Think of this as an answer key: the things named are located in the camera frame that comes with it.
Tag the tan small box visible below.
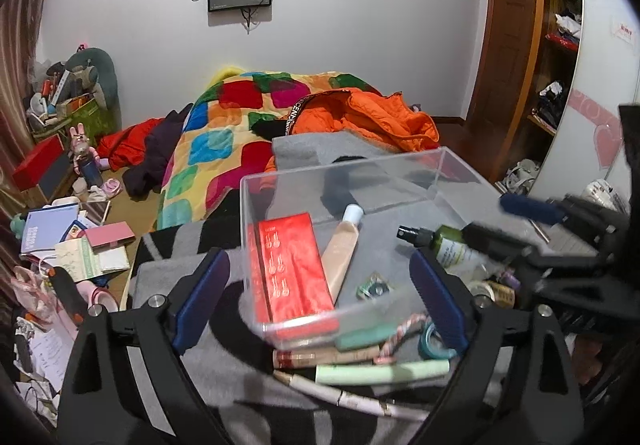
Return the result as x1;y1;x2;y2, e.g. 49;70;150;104
487;280;516;309

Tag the green cardboard clutter box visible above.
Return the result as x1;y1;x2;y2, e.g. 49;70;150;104
25;93;119;142

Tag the pink bunny toy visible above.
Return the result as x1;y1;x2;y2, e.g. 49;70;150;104
70;122;110;187

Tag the striped red gold curtain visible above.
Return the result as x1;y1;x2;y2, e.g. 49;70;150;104
1;0;43;193

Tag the wooden wardrobe shelf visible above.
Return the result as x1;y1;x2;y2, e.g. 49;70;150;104
488;0;582;181

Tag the red garment on bed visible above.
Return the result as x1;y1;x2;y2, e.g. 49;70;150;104
96;118;163;171

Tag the beige foundation tube white cap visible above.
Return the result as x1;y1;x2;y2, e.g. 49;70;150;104
321;204;363;303

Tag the pink flat box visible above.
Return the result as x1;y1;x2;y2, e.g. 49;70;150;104
85;222;134;249

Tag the purple small bottle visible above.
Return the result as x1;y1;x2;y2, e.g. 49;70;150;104
496;269;521;291

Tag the pale green tube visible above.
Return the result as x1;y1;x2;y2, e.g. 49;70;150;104
314;359;450;385

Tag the teal green tube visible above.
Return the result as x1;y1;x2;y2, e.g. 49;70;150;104
334;324;397;352

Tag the white suitcase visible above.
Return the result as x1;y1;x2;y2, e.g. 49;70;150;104
582;179;630;214

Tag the white tape roll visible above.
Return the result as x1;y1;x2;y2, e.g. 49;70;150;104
468;280;496;303

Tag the blue white booklet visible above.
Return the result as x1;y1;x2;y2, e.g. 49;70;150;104
21;204;79;254

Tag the grey neck pillow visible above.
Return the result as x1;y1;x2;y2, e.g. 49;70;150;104
65;48;118;109

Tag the red rectangular gift box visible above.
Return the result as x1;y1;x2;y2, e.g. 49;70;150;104
247;212;340;345

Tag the long red box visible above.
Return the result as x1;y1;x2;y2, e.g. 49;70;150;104
12;134;64;191

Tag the colourful patchwork quilt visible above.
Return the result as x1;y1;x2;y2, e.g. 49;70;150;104
155;72;375;229

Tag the clear plastic storage box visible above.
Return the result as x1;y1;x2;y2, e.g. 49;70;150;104
240;148;503;349

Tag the blue tape roll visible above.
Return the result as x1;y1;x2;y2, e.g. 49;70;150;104
418;318;458;361

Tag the white cosmetic pen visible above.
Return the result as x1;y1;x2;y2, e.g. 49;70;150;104
272;370;430;422

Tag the orange down jacket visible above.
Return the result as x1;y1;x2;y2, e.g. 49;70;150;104
285;88;439;153

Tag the green glass spray bottle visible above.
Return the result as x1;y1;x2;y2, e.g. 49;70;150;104
396;225;487;271

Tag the beige tube red band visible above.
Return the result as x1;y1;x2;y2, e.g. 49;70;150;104
272;345;380;369

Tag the pink white braided rope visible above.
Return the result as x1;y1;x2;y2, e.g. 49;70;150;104
374;313;432;366

